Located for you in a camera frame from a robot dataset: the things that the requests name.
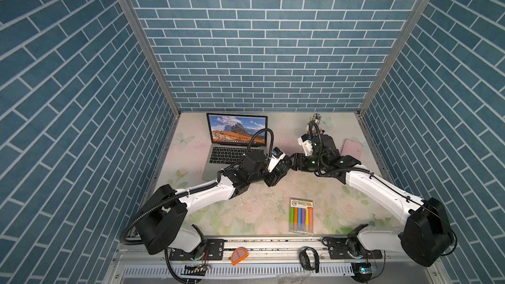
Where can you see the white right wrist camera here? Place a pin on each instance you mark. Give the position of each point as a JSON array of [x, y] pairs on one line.
[[305, 141]]

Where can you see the pens in cup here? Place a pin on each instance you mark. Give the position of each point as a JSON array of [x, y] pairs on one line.
[[316, 118]]

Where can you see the aluminium mounting rail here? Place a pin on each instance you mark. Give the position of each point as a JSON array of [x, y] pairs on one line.
[[272, 259]]

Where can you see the black wristwatch on rail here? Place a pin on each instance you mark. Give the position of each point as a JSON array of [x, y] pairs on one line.
[[309, 259]]

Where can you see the orange tool on rail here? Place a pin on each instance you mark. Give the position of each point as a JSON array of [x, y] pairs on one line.
[[239, 255]]

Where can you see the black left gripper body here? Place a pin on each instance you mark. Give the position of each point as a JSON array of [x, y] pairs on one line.
[[269, 178]]

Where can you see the pack of coloured markers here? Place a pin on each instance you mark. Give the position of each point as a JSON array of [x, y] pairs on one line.
[[301, 216]]

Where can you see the white fabric butterfly decoration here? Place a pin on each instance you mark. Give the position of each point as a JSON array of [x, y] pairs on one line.
[[180, 139]]

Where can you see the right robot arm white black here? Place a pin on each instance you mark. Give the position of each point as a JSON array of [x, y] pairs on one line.
[[424, 233]]

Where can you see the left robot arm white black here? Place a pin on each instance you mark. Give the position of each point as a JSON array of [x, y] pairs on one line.
[[158, 224]]

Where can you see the silver laptop with mountain wallpaper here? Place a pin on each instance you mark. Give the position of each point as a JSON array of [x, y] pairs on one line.
[[230, 135]]

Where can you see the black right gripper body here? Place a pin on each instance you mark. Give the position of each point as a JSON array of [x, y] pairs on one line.
[[310, 164]]

